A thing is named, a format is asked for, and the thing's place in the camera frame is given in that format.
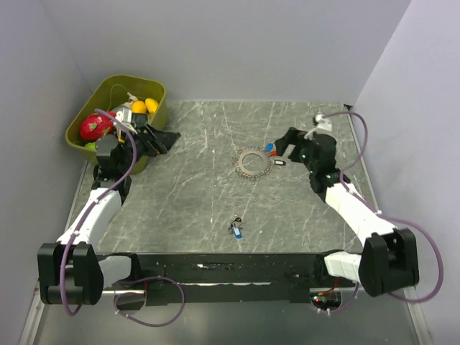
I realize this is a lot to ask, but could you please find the aluminium rail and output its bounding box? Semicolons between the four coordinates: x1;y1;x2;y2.
17;280;148;345

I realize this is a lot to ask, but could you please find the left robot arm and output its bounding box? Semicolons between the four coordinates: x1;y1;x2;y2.
37;109;181;315

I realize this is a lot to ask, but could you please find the yellow lemon toy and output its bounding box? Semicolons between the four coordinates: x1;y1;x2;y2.
131;101;147;114
144;98;159;115

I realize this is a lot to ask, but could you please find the metal disc keyring organizer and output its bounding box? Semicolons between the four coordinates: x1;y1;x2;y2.
232;146;272;180

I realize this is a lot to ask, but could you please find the olive green plastic bin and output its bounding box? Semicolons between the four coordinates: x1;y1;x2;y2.
64;74;169;176

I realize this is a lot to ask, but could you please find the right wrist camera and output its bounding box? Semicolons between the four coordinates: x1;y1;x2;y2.
313;114;332;132

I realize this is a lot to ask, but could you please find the red dragon fruit toy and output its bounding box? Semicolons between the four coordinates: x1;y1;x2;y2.
79;113;114;142

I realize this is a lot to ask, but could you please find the yellow lemon toy back right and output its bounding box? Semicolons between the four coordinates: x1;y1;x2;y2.
144;98;159;115

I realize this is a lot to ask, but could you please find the grey spray bottle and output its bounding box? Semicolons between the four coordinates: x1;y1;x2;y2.
111;92;139;114

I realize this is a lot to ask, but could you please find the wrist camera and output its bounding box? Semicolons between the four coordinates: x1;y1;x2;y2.
313;114;332;132
115;109;132;126

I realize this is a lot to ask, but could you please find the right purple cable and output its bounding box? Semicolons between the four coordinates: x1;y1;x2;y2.
316;110;445;318

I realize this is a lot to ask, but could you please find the green lime toy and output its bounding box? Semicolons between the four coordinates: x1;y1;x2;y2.
84;142;96;151

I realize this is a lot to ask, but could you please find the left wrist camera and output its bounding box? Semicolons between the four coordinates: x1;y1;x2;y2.
115;109;132;126

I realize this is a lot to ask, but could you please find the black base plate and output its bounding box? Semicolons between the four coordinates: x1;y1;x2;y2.
109;253;354;306

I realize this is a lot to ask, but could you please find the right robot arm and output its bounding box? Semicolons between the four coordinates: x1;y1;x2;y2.
275;127;420;297

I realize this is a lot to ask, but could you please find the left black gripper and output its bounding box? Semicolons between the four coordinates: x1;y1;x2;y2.
118;122;180;173

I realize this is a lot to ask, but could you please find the yellow lemon toy back left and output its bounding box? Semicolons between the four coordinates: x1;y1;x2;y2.
131;101;147;114

